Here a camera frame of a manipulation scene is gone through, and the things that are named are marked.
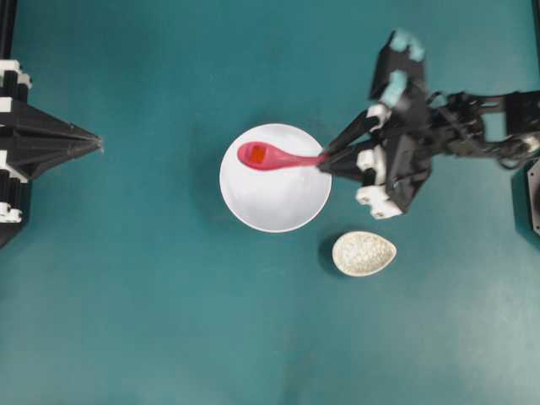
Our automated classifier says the pink spoon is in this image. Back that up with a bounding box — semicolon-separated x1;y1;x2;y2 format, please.
236;142;327;171

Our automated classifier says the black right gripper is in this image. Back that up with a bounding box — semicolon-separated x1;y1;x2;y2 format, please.
316;29;431;219

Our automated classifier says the white round bowl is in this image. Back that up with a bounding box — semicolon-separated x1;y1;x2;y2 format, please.
219;123;332;233

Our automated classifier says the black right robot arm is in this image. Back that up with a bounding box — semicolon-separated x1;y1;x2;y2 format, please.
317;29;539;219

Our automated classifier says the black frame rail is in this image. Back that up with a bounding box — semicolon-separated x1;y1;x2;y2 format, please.
0;0;18;60

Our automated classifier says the red block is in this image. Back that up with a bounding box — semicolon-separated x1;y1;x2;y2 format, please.
249;145;267;165

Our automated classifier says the speckled egg-shaped dish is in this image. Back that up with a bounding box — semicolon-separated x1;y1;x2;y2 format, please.
332;231;397;277

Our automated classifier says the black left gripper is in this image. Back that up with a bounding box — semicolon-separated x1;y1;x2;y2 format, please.
1;59;102;248

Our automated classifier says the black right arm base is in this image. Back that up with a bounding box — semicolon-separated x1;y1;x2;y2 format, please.
511;159;539;251

